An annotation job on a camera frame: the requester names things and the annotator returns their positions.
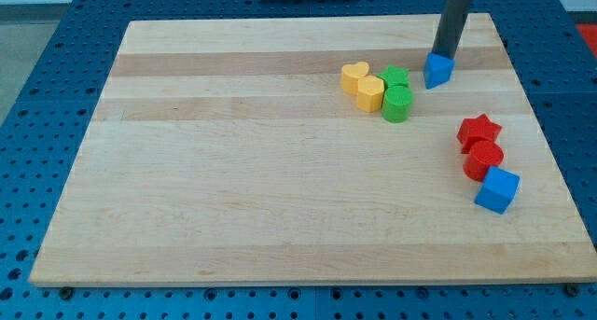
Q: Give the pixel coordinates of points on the green star block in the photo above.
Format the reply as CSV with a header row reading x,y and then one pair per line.
x,y
395,76

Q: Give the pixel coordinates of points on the red star block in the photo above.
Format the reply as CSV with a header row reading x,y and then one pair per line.
x,y
477,129

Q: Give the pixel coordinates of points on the wooden board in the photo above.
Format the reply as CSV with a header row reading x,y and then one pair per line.
x,y
225,153

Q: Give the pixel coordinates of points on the yellow heart block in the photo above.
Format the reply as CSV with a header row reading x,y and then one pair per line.
x,y
351,73

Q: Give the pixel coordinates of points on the yellow hexagon block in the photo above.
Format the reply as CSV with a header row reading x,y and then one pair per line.
x,y
370,91

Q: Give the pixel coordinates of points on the green cylinder block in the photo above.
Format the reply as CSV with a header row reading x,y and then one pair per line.
x,y
396,104

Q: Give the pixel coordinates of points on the blue triangle block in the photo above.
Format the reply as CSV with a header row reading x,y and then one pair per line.
x,y
437,70

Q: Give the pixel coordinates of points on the red cylinder block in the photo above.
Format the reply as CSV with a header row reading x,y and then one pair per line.
x,y
480,158

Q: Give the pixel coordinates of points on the blue cube block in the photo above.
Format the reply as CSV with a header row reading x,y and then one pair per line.
x,y
498,190

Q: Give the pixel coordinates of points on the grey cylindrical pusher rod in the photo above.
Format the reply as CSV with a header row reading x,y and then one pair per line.
x,y
450,27

